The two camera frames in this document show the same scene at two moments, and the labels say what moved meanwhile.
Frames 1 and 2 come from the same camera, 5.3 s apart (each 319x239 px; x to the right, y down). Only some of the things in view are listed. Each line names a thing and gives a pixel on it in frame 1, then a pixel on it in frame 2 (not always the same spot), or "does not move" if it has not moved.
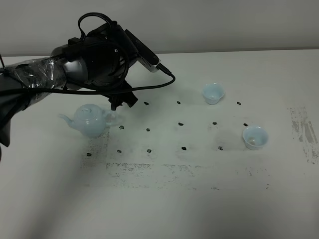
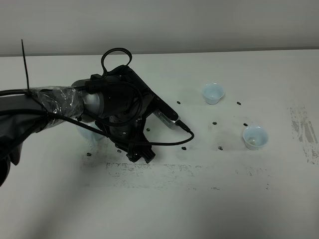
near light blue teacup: (255, 137) does not move
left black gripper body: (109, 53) to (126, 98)
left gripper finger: (126, 95) to (137, 150)
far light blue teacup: (213, 92) does not move
